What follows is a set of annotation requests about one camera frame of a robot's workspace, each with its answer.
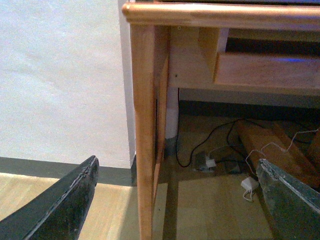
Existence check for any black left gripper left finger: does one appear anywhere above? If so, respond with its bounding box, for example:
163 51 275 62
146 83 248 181
0 155 99 240

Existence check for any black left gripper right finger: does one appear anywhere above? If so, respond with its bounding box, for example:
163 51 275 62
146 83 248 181
256 158 320 240

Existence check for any wooden chair base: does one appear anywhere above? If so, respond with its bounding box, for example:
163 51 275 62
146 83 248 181
235 121 320 189

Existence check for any grey power strip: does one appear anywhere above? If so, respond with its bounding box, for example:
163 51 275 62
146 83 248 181
193 151 217 172

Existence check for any wooden pull-out keyboard tray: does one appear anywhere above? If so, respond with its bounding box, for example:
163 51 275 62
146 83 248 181
214 52 320 89

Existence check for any wooden desk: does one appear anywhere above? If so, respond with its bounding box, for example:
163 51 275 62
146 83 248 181
122 1 320 240

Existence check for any white power adapter with cord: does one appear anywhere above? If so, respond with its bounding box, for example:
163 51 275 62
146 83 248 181
240 129 320 203

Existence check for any black cable on floor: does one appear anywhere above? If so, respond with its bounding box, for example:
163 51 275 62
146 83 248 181
174 119 245 168

